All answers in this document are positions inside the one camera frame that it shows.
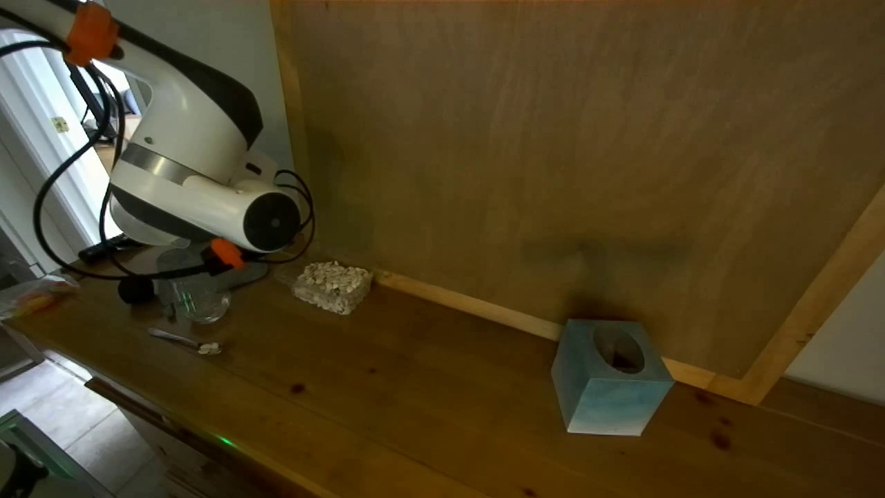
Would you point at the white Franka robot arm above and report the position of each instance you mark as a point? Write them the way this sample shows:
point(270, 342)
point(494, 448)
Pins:
point(184, 140)

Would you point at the blue cube box with hole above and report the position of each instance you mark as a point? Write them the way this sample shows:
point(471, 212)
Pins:
point(603, 390)

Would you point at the large plywood board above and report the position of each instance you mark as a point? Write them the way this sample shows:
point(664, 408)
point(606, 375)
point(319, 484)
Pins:
point(553, 140)

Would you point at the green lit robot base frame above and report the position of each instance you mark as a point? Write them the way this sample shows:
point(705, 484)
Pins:
point(23, 461)

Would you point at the small black round object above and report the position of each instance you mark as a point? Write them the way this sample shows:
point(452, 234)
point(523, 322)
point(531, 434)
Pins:
point(135, 288)

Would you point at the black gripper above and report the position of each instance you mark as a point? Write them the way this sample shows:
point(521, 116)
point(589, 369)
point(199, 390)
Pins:
point(225, 255)

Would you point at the metal spoon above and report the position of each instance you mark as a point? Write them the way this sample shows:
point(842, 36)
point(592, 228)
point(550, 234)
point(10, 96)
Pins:
point(181, 338)

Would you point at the orange clear plastic packet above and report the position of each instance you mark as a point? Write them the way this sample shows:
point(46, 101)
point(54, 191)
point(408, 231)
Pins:
point(29, 293)

